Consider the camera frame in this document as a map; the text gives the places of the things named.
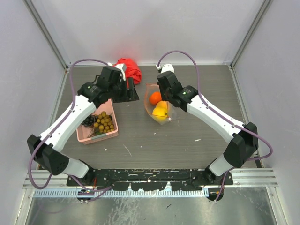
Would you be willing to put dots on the orange persimmon with leaf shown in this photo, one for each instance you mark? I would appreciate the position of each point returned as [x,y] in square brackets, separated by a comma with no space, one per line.
[155,98]

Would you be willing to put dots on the pink perforated plastic basket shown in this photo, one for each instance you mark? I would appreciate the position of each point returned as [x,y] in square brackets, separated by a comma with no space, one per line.
[85,134]

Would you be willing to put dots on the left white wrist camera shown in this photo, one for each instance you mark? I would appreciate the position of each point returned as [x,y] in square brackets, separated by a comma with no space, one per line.
[122,67]

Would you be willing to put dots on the clear zip top bag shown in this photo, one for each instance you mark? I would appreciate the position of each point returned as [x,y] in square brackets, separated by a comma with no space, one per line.
[150,88]

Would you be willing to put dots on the bunch of brown longans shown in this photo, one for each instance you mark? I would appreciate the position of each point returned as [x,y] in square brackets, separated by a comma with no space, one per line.
[103,123]

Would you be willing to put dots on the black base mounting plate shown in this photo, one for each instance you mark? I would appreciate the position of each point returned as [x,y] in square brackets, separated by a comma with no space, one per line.
[155,179]

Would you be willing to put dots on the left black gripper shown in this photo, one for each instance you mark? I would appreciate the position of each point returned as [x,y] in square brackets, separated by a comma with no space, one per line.
[130,94]

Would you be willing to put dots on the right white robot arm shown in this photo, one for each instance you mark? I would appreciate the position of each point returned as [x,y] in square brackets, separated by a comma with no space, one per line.
[241,138]

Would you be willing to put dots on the grey slotted cable duct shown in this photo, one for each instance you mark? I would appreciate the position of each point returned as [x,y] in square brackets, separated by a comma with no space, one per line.
[77,192]

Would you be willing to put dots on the crumpled red cloth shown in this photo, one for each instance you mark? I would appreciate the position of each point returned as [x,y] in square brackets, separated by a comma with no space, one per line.
[132,69]

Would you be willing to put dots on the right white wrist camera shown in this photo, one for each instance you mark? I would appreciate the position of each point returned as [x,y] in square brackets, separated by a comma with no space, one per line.
[165,68]

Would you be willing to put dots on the dark purple grape bunch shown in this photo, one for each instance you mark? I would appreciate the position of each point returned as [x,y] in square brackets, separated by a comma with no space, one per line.
[89,121]

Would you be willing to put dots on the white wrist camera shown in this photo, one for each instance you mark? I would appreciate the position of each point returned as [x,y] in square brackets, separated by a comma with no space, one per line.
[165,68]
[122,67]

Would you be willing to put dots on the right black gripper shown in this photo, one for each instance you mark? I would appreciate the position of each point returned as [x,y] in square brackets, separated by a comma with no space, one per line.
[163,96]

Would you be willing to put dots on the yellow pear fruit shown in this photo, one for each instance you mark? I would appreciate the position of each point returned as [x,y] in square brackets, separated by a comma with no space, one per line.
[159,114]

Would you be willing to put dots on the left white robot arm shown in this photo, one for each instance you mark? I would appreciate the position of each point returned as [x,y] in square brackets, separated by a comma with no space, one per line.
[46,148]

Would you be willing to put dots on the orange fruit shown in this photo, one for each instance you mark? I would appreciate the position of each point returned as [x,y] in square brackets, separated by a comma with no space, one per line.
[162,104]

